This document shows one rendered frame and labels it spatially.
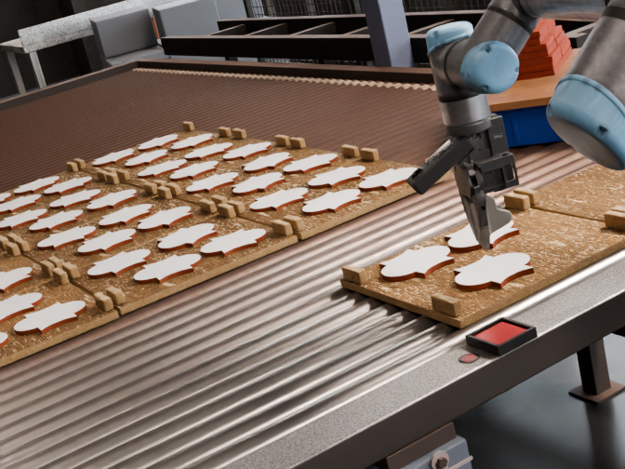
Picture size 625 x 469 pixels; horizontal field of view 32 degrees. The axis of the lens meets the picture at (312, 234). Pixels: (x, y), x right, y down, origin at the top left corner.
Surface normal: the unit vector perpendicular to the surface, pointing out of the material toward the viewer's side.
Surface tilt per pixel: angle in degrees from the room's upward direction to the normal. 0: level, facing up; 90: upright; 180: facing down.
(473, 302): 0
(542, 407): 0
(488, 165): 89
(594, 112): 66
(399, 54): 90
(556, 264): 0
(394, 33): 90
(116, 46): 90
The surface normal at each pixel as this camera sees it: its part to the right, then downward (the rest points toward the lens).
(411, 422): 0.52, 0.14
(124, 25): 0.29, 0.23
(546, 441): -0.22, -0.93
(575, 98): -0.65, -0.29
